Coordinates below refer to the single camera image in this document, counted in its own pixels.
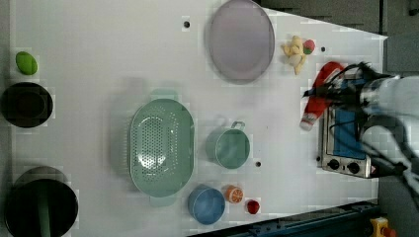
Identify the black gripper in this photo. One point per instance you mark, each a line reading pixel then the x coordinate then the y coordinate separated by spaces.
pixel 343 89

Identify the red ketchup bottle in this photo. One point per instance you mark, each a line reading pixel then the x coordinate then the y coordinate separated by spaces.
pixel 316 106

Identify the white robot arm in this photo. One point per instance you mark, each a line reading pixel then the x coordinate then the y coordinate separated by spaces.
pixel 376 100

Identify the green oval strainer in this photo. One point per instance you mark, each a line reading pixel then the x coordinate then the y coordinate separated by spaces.
pixel 161 142

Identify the silver toaster oven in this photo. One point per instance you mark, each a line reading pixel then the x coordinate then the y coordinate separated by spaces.
pixel 341 149

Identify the toy strawberry near banana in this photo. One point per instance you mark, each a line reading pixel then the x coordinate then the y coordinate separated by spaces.
pixel 308 47

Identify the peeled toy banana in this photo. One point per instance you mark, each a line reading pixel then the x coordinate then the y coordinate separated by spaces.
pixel 295 54

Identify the round grey plate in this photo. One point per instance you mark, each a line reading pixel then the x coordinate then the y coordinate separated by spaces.
pixel 241 40

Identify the green metal cup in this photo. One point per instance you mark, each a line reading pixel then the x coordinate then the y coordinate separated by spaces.
pixel 229 147

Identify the yellow red emergency button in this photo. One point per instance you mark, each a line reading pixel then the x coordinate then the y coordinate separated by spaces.
pixel 381 228

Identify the small red toy strawberry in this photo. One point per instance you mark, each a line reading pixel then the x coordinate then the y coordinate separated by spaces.
pixel 252 206

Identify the toy orange half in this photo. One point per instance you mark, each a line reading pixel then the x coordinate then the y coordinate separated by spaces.
pixel 234 194

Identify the blue bowl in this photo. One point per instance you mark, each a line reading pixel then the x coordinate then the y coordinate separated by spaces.
pixel 206 204

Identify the small black pot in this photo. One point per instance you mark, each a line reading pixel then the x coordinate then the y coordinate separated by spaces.
pixel 26 104

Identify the green toy lime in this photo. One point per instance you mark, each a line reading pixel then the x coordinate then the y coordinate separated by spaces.
pixel 26 63

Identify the large black pot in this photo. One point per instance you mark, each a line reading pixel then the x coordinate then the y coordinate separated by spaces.
pixel 41 204

